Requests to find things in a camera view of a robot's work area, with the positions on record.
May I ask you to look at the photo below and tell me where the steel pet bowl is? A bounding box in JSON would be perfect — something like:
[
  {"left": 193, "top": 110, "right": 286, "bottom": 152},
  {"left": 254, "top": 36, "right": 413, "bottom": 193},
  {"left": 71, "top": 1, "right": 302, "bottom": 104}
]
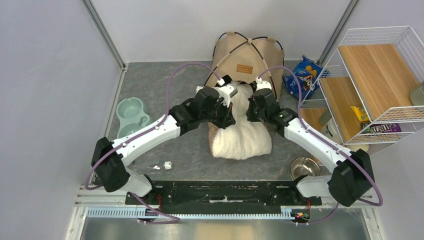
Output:
[{"left": 290, "top": 157, "right": 321, "bottom": 180}]

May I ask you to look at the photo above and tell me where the blue chip bag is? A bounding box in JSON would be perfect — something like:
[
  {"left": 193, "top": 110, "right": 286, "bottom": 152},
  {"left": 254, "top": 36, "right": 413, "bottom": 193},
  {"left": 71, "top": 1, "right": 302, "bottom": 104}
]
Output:
[{"left": 282, "top": 55, "right": 323, "bottom": 100}]

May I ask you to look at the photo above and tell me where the purple candy bag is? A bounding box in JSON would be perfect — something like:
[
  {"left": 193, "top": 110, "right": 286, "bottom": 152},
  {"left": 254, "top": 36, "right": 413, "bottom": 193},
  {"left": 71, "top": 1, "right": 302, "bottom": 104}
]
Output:
[{"left": 361, "top": 123, "right": 402, "bottom": 134}]

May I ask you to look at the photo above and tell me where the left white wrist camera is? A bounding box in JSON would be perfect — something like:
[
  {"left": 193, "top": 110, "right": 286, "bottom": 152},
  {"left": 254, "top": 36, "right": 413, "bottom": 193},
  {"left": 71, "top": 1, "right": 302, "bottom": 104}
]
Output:
[{"left": 217, "top": 75, "right": 238, "bottom": 108}]

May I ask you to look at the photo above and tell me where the white wire shelf rack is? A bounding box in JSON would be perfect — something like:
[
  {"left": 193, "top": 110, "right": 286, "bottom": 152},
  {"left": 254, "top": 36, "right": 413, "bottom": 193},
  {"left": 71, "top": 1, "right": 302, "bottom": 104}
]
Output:
[{"left": 301, "top": 26, "right": 424, "bottom": 154}]

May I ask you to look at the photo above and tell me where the mint green bowl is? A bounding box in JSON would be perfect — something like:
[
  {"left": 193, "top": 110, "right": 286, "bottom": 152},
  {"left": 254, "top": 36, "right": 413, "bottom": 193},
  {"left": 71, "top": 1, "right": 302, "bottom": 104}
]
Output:
[{"left": 116, "top": 97, "right": 152, "bottom": 139}]

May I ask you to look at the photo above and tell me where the white fluffy pillow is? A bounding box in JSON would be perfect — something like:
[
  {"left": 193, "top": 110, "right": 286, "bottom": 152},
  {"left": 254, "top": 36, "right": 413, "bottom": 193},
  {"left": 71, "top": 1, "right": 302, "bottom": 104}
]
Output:
[{"left": 208, "top": 80, "right": 273, "bottom": 160}]

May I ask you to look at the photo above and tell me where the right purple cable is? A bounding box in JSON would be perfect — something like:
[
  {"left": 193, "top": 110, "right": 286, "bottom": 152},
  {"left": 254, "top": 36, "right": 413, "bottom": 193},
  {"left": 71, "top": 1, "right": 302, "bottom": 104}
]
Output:
[{"left": 257, "top": 65, "right": 384, "bottom": 226}]

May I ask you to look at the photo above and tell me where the clear glass jar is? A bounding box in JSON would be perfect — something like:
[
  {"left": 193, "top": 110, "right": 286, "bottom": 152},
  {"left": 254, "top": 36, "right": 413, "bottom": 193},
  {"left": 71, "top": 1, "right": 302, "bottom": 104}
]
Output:
[{"left": 409, "top": 82, "right": 424, "bottom": 106}]

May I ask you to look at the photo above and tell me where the white plastic jar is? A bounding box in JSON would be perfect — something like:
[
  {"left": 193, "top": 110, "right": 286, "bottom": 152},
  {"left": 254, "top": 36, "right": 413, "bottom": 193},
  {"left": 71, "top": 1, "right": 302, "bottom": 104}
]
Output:
[{"left": 321, "top": 118, "right": 343, "bottom": 144}]

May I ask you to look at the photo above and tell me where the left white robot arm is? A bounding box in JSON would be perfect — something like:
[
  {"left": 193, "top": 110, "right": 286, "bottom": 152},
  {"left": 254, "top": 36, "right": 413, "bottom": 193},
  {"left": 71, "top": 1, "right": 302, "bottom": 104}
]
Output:
[{"left": 91, "top": 84, "right": 238, "bottom": 197}]

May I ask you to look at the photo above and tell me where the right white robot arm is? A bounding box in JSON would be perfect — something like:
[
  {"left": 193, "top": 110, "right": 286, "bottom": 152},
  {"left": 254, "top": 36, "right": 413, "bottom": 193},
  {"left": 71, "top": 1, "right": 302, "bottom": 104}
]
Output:
[{"left": 246, "top": 88, "right": 381, "bottom": 207}]

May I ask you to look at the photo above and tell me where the cream round object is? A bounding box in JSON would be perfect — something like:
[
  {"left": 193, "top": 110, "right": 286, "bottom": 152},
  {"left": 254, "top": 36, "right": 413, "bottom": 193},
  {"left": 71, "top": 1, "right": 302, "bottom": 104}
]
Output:
[{"left": 346, "top": 144, "right": 370, "bottom": 152}]

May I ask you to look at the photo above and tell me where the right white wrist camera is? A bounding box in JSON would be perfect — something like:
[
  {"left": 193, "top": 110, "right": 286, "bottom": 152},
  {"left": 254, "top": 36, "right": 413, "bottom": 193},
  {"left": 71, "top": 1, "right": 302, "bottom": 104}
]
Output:
[{"left": 255, "top": 77, "right": 273, "bottom": 92}]

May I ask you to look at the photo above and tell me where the beige pet tent fabric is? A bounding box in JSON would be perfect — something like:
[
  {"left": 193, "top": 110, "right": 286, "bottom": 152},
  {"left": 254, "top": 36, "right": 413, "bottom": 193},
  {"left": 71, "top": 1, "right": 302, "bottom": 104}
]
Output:
[{"left": 203, "top": 31, "right": 286, "bottom": 100}]

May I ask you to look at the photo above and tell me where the small white plastic cap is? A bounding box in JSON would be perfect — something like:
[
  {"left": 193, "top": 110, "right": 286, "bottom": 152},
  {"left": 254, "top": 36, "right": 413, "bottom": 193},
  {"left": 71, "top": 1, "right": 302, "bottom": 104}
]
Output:
[{"left": 164, "top": 161, "right": 172, "bottom": 170}]

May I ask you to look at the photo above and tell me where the yellow snack packet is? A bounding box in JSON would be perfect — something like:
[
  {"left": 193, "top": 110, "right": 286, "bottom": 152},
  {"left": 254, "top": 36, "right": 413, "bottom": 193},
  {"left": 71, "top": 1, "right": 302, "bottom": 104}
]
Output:
[{"left": 350, "top": 106, "right": 370, "bottom": 122}]

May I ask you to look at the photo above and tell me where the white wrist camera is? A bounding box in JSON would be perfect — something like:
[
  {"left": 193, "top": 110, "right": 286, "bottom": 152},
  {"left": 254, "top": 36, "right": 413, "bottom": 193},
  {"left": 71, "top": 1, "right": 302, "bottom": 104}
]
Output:
[
  {"left": 217, "top": 75, "right": 238, "bottom": 108},
  {"left": 255, "top": 77, "right": 273, "bottom": 92}
]

